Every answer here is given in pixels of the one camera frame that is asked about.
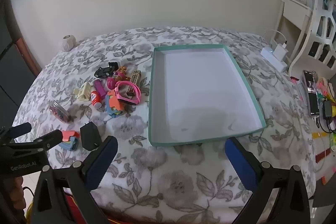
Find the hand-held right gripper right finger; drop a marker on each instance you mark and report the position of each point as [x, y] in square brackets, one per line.
[240, 166]

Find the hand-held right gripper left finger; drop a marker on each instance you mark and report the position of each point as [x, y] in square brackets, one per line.
[101, 161]

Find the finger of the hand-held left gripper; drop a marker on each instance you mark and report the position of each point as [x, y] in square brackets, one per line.
[50, 140]
[22, 129]

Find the small orange and blue toy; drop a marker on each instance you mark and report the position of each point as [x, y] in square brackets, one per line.
[69, 134]

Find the black power adapter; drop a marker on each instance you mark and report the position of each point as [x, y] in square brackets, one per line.
[89, 136]

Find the glass jar with pink contents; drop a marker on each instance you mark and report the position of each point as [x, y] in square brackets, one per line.
[60, 112]

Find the large orange and blue toy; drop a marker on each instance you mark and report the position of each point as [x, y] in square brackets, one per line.
[114, 104]

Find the cream hair clip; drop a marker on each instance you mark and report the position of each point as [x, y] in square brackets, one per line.
[84, 91]

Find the red and white bottle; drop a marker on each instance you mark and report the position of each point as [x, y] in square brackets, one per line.
[95, 98]

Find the purple lighter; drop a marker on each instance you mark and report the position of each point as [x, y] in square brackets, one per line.
[99, 87]

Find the pink wristwatch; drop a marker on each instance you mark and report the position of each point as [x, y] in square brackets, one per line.
[136, 94]

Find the teal cardboard tray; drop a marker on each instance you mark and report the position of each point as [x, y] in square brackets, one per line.
[204, 95]

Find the black toy car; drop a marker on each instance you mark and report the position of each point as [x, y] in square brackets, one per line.
[103, 72]

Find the brown and pink dog toy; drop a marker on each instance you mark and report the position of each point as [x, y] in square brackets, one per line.
[120, 73]

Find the gold patterned lighter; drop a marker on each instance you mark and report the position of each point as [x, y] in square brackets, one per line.
[135, 76]

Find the floral blanket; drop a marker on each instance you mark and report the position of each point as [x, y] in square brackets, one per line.
[157, 161]

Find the dark cabinet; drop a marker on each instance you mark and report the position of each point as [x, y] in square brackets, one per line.
[10, 69]

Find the red toy brick strip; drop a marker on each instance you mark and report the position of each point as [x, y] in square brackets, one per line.
[323, 155]

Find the yellow toy brick strip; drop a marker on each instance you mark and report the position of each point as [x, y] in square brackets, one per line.
[320, 134]

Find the white smartwatch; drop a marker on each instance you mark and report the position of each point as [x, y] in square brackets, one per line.
[114, 64]

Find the white yarn ball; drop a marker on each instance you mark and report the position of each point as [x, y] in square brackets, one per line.
[68, 43]

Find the smartphone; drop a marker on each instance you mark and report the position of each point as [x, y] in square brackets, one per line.
[312, 98]

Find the black charger brick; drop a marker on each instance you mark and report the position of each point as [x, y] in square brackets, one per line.
[327, 108]

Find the white power strip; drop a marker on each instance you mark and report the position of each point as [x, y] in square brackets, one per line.
[270, 55]

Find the white charger plug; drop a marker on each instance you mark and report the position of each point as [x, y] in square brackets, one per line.
[281, 52]

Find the white honeycomb shelf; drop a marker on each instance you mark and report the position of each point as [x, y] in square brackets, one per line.
[305, 48]

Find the brown wooden post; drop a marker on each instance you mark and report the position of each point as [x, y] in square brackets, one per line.
[27, 56]

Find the white wooden frame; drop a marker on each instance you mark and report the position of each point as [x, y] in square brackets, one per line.
[294, 3]

